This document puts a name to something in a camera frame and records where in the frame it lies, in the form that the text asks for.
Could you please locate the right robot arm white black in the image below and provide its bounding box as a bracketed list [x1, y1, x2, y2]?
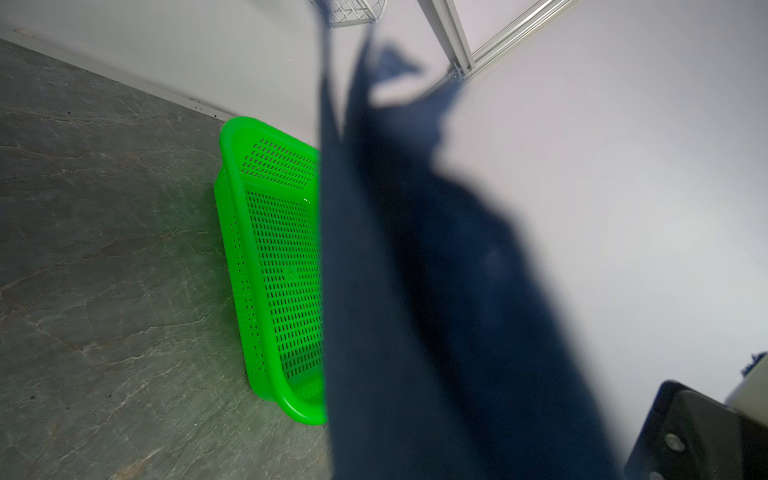
[623, 352, 767, 480]

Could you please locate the green plastic basket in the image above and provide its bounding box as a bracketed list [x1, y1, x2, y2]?
[214, 116, 327, 425]

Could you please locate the blue paper napkin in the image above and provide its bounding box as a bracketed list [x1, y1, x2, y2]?
[318, 2, 619, 479]

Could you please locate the white wire shelf rack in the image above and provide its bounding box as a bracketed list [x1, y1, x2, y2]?
[310, 0, 388, 28]

